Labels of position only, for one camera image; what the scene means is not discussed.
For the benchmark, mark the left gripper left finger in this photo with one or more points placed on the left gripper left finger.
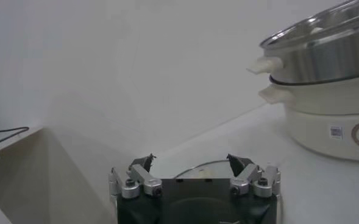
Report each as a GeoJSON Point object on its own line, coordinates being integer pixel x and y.
{"type": "Point", "coordinates": [142, 179]}

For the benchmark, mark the stainless steel steamer basket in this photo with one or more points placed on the stainless steel steamer basket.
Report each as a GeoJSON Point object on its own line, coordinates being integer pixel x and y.
{"type": "Point", "coordinates": [319, 61]}

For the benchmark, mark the white electric cooker base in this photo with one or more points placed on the white electric cooker base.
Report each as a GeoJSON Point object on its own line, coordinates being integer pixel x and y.
{"type": "Point", "coordinates": [319, 131]}

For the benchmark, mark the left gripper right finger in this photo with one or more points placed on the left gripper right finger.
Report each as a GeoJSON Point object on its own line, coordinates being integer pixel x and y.
{"type": "Point", "coordinates": [249, 176]}

